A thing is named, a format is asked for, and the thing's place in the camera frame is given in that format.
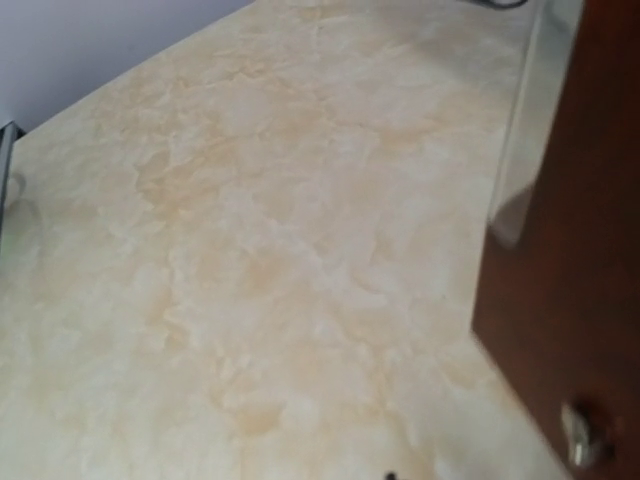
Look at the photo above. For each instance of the brown wooden metronome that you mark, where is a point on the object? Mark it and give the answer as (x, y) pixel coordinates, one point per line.
(559, 312)

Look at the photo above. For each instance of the clear plastic metronome cover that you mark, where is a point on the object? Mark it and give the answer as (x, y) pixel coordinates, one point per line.
(542, 76)

